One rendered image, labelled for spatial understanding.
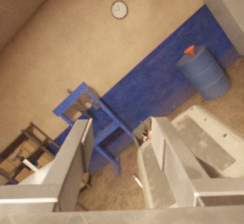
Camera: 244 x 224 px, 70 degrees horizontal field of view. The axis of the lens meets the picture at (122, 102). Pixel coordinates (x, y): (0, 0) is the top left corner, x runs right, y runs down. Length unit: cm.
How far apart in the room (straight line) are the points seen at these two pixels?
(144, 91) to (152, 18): 146
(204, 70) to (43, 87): 318
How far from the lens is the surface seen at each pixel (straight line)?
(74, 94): 338
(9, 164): 478
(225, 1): 372
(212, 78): 343
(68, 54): 383
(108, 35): 371
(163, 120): 16
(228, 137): 79
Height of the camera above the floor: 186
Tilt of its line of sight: 14 degrees down
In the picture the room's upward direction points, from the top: 44 degrees counter-clockwise
